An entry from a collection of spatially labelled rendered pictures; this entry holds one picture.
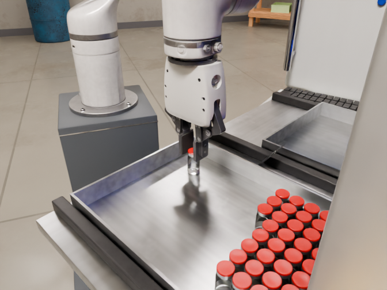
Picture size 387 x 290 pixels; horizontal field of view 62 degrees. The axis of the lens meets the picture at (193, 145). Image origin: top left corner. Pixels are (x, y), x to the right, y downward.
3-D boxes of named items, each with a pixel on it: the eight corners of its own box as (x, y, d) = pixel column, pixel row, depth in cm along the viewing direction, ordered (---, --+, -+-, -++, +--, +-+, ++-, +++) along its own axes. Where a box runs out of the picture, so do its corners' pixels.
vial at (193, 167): (202, 171, 59) (202, 151, 57) (193, 176, 58) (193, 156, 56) (193, 167, 60) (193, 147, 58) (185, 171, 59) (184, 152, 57)
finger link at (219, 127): (235, 119, 48) (217, 139, 52) (204, 81, 50) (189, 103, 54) (230, 122, 47) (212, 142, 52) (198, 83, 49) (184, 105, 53)
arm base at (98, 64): (68, 95, 97) (55, 31, 88) (132, 87, 103) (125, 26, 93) (69, 121, 82) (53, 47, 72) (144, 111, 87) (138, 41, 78)
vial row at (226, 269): (302, 224, 48) (307, 199, 45) (224, 305, 37) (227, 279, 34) (288, 216, 49) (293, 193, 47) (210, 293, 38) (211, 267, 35)
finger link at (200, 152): (220, 125, 52) (219, 160, 56) (205, 119, 54) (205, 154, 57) (207, 132, 50) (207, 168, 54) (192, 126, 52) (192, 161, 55)
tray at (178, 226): (362, 235, 46) (369, 217, 44) (257, 386, 30) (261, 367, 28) (191, 149, 66) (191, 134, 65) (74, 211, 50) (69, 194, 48)
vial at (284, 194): (288, 216, 49) (293, 192, 47) (281, 224, 48) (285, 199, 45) (276, 209, 50) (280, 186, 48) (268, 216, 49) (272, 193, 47)
